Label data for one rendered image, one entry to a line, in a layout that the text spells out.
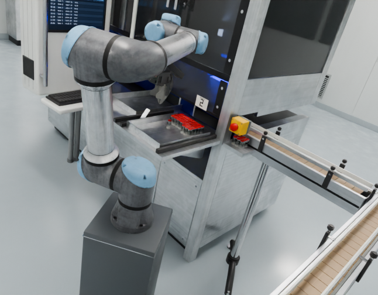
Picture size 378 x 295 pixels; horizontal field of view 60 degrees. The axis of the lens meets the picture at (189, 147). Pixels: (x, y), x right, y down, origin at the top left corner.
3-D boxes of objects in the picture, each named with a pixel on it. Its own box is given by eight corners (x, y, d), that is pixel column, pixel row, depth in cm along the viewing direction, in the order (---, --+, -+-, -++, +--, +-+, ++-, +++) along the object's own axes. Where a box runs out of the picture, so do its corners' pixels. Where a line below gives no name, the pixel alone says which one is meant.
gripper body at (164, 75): (145, 81, 136) (149, 52, 130) (161, 79, 142) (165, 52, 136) (157, 87, 131) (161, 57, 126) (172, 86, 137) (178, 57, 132)
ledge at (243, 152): (238, 140, 179) (239, 137, 178) (257, 151, 172) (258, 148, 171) (222, 146, 170) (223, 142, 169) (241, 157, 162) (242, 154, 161)
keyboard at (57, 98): (100, 89, 222) (100, 86, 221) (114, 96, 215) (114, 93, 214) (45, 98, 192) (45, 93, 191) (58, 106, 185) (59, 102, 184)
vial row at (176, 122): (171, 122, 178) (173, 114, 176) (194, 136, 168) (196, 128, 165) (168, 122, 176) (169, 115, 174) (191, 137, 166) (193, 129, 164)
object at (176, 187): (130, 115, 395) (139, 41, 356) (271, 211, 277) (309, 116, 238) (47, 127, 327) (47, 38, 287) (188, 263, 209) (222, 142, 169)
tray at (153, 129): (176, 117, 185) (177, 112, 184) (209, 137, 170) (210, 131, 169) (126, 126, 162) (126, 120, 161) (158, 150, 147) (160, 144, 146)
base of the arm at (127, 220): (145, 238, 110) (149, 215, 106) (103, 226, 111) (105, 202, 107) (157, 212, 124) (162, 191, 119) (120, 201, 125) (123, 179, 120)
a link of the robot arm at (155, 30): (173, 26, 110) (184, 24, 120) (143, 18, 113) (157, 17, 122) (169, 49, 114) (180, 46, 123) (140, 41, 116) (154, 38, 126)
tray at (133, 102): (154, 94, 213) (155, 89, 211) (181, 110, 198) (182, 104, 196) (109, 99, 189) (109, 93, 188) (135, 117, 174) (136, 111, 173)
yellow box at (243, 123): (237, 127, 169) (240, 115, 166) (247, 133, 165) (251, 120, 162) (227, 130, 164) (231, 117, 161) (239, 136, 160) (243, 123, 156)
